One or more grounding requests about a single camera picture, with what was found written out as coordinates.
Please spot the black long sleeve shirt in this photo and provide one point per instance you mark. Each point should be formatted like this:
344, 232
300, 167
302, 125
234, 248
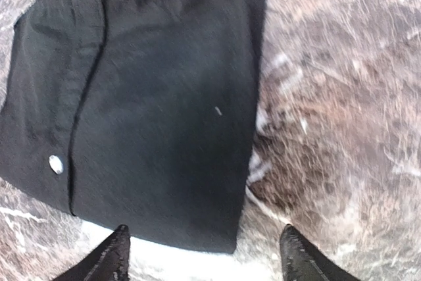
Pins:
136, 112

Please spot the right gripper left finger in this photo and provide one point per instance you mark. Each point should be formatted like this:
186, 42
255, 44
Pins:
108, 261

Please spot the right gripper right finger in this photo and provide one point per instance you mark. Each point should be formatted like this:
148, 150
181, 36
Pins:
303, 261

